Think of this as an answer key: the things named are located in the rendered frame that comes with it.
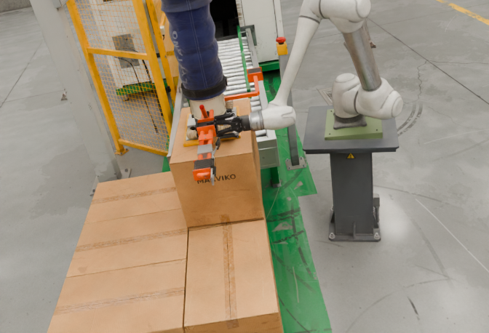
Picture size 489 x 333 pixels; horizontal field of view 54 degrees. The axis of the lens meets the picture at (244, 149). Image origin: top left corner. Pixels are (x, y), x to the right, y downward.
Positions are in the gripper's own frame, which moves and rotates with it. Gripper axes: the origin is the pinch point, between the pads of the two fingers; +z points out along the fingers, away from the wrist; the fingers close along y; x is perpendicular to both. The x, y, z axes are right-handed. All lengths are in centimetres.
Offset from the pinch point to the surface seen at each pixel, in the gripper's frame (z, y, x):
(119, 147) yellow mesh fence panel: 102, 102, 184
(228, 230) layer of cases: -1, 54, -10
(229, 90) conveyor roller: -7, 56, 164
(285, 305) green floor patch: -23, 108, -16
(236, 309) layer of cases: -2, 54, -60
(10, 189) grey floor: 195, 108, 153
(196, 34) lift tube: -2.6, -39.9, 17.0
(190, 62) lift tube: 2.7, -27.7, 16.5
